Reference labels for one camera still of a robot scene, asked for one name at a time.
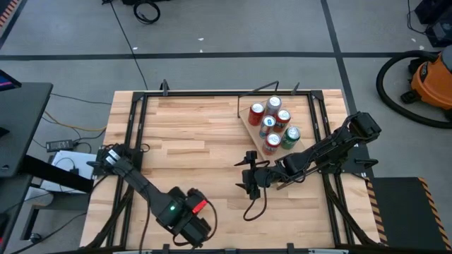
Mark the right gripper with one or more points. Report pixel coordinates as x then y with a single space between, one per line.
263 178

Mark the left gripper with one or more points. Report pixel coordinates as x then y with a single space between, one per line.
194 231

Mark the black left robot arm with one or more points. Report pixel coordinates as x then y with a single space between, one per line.
141 183

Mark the orange shop vacuum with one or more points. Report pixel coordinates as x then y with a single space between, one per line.
432 81
383 95

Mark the white box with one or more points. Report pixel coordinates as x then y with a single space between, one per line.
79 162

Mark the black floor mat hazard edge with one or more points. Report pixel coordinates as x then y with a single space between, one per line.
402 211
7 10

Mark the computer monitor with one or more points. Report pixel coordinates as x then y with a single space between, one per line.
7 82

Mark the red Fanta strawberry can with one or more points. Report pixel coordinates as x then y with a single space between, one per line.
282 120
272 143

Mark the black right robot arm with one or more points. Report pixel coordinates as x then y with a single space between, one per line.
328 148

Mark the black desk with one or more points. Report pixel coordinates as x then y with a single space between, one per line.
21 123

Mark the green Sprite can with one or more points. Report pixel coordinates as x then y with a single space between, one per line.
290 137

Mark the grey and peach Spindrift can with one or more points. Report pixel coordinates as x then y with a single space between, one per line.
273 106

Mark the black desk crossbar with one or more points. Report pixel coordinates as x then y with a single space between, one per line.
56 174

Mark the black power adapter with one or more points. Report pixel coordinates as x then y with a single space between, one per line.
59 145

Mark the blue silver Red Bull can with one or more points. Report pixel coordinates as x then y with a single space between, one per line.
267 126

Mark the black equipment case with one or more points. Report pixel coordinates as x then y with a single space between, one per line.
438 21

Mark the red Coca-Cola can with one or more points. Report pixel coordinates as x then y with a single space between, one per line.
256 114

